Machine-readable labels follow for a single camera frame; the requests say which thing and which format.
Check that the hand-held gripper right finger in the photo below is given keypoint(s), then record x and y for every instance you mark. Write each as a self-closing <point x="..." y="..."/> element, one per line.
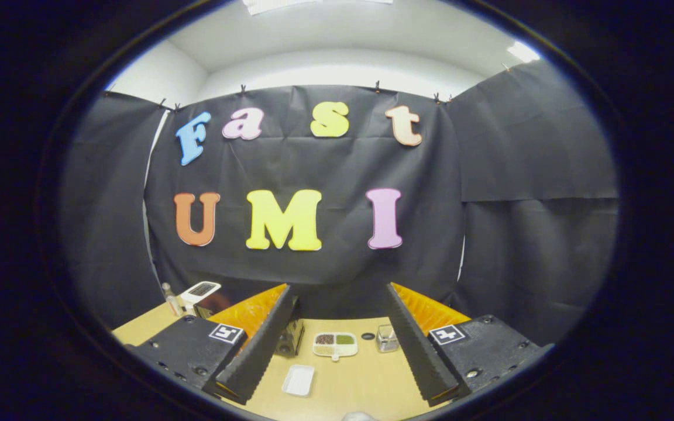
<point x="416" y="345"/>

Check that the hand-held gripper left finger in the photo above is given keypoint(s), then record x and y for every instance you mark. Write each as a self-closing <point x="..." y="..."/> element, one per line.
<point x="264" y="345"/>

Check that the black toaster oven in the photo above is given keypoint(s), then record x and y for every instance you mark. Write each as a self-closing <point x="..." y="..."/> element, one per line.
<point x="290" y="340"/>

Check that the white bread toaster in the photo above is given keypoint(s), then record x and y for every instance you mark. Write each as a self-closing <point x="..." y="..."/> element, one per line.
<point x="199" y="290"/>

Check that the white rectangular tray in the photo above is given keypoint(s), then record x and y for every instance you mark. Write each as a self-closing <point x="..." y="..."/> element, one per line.
<point x="298" y="380"/>

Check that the white divided seasoning dish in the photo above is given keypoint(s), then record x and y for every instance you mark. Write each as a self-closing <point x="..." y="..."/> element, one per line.
<point x="335" y="345"/>

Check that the clear labelled glass bottle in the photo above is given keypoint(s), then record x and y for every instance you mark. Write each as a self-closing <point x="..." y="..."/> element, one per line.
<point x="172" y="305"/>

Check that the ceiling light panel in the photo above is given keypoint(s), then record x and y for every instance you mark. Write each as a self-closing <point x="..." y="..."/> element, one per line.
<point x="290" y="4"/>
<point x="523" y="51"/>

